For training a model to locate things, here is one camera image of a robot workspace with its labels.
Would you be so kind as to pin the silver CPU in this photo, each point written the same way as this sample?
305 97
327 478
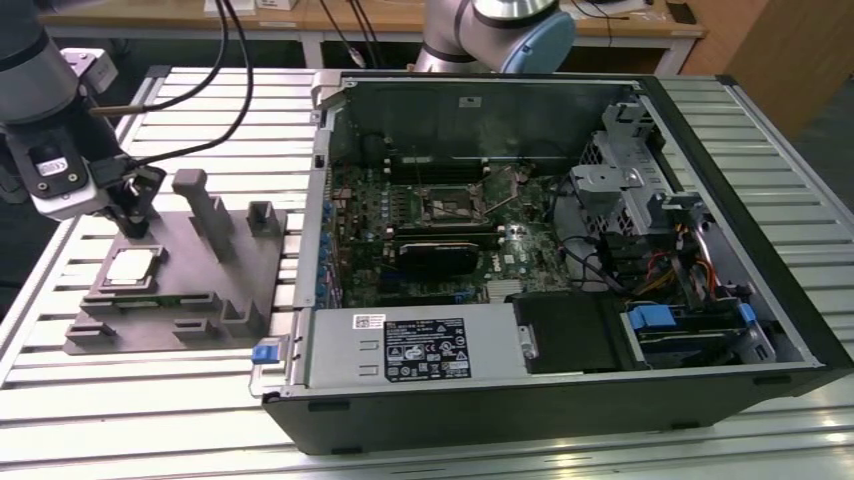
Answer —
131 265

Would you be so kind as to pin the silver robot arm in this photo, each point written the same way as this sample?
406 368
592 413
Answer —
27 60

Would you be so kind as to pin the CPU socket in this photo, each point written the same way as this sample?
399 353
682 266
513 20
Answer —
446 205

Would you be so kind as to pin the wooden desk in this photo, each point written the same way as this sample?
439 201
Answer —
134 20

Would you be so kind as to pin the grey parts rack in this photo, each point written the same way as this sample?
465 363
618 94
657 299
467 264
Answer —
201 280

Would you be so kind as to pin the green RAM stick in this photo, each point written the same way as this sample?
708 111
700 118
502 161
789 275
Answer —
167 301

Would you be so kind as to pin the white box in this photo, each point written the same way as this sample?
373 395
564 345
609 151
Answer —
277 4
237 5

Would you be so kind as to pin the green motherboard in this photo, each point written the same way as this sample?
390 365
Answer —
374 210

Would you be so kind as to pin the blue case latch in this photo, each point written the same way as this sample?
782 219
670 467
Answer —
266 351

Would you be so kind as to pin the black RAM slot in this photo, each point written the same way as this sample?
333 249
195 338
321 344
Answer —
454 227
454 157
454 171
454 178
454 164

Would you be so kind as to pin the white barcode sticker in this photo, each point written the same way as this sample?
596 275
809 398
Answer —
369 320

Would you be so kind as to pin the silver power supply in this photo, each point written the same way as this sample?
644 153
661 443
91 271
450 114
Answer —
341 350

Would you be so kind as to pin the black graphics card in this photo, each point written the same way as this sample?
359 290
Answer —
437 260

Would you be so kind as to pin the black power supply label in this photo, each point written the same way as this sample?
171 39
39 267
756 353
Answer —
427 350

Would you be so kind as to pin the silver chipset heatsink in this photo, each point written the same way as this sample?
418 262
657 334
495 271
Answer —
506 291

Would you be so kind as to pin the black PC case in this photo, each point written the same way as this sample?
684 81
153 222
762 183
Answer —
467 420

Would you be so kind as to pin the black plastic shroud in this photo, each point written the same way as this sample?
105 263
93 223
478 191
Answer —
568 330

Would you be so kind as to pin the blue disk carrier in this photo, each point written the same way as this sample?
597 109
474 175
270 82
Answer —
650 317

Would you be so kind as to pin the black phone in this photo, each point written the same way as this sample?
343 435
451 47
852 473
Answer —
681 12

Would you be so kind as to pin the blue plastic clip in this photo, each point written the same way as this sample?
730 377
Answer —
746 315

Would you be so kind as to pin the wooden cabinet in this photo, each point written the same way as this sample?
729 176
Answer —
788 50

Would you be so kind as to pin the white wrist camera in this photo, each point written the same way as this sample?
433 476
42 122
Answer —
67 202

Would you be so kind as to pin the grey camera box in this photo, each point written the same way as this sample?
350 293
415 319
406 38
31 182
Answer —
101 70

